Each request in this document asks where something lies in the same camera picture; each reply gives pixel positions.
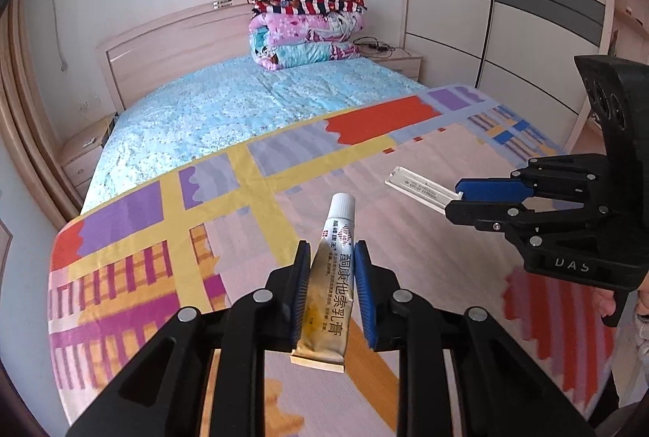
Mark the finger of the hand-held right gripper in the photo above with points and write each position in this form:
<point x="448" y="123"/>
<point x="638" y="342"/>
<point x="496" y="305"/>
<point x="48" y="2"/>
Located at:
<point x="486" y="189"/>
<point x="476" y="214"/>

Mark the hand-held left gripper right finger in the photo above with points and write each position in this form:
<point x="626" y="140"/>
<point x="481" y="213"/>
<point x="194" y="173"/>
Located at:
<point x="364" y="290"/>

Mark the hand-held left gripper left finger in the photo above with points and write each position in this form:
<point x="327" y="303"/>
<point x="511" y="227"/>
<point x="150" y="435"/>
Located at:
<point x="301" y="275"/>

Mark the gold and white ointment tube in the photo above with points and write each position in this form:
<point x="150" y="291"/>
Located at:
<point x="324" y="295"/>

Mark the person's right forearm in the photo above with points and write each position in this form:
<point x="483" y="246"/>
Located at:
<point x="641" y="335"/>

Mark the person's right hand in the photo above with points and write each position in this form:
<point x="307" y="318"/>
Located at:
<point x="602" y="302"/>

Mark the wooden nightstand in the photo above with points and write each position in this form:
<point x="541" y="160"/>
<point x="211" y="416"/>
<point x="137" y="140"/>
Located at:
<point x="400" y="62"/>
<point x="81" y="158"/>

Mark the colourful printed blanket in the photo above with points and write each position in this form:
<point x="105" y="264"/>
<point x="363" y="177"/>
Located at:
<point x="152" y="224"/>

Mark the blue floral bedsheet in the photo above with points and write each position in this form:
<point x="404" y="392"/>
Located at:
<point x="228" y="112"/>

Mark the white wardrobe with grey stripe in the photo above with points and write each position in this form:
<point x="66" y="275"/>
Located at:
<point x="456" y="11"/>

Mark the blue cartoon quilt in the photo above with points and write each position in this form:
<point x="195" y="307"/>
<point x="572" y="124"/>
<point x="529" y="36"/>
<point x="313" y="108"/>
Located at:
<point x="294" y="54"/>

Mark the pink floral quilt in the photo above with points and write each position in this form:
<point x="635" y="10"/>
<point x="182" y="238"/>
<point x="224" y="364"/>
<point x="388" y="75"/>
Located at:
<point x="304" y="24"/>

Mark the light wooden headboard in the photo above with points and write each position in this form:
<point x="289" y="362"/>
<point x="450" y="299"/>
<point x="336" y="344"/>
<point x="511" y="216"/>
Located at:
<point x="167" y="47"/>

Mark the wooden door frame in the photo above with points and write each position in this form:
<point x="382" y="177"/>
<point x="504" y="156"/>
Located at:
<point x="30" y="138"/>

